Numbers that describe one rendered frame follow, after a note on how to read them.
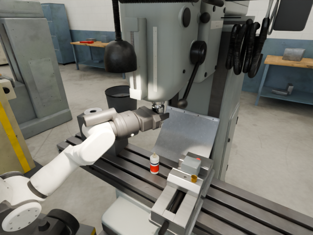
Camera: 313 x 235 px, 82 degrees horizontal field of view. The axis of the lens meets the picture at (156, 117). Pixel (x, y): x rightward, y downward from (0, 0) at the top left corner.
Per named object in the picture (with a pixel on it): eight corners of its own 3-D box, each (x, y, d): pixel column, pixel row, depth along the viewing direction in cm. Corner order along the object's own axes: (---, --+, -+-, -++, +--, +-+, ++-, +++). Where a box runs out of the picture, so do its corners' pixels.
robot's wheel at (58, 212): (49, 233, 111) (39, 212, 101) (55, 225, 115) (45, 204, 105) (78, 241, 106) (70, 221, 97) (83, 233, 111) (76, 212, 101)
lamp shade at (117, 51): (99, 72, 39) (95, 41, 36) (112, 65, 45) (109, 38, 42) (132, 73, 38) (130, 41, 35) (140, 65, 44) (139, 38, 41)
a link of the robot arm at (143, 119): (162, 111, 60) (130, 121, 53) (161, 135, 64) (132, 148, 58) (141, 99, 69) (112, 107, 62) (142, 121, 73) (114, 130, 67)
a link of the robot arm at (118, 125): (130, 142, 58) (95, 156, 52) (116, 132, 67) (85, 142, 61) (125, 109, 54) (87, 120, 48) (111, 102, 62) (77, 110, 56)
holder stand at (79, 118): (116, 156, 93) (111, 123, 83) (83, 146, 101) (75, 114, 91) (128, 143, 102) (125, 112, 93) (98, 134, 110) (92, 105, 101)
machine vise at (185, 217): (187, 244, 57) (190, 222, 52) (146, 220, 63) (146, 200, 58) (214, 172, 83) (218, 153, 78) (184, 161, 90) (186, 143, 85)
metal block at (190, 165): (195, 180, 68) (196, 169, 66) (180, 175, 71) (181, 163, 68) (199, 171, 72) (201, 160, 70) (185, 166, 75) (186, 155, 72)
